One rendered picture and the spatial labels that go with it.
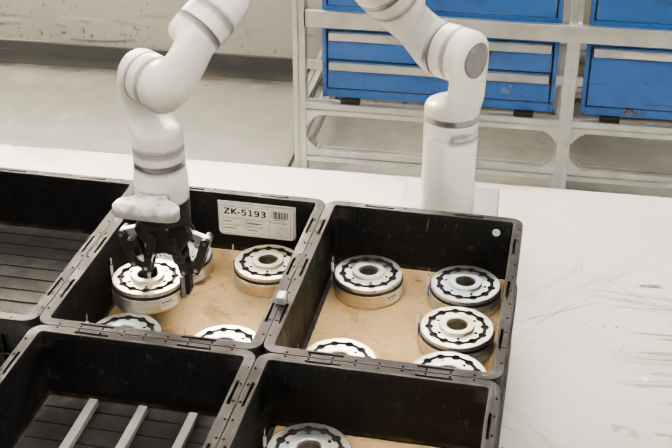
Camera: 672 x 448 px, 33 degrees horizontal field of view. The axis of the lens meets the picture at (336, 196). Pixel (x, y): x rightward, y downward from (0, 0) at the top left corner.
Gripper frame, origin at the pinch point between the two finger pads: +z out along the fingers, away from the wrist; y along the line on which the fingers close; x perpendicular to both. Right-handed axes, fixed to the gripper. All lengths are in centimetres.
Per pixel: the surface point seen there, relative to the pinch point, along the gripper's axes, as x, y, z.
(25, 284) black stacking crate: -3.4, 24.5, 5.7
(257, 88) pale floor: -270, 64, 87
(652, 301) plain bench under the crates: -38, -71, 18
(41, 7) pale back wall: -277, 155, 62
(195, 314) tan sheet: -0.8, -3.4, 5.4
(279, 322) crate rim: 10.6, -19.1, -3.1
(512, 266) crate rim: -7.2, -47.9, -4.7
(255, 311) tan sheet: -3.4, -11.7, 5.4
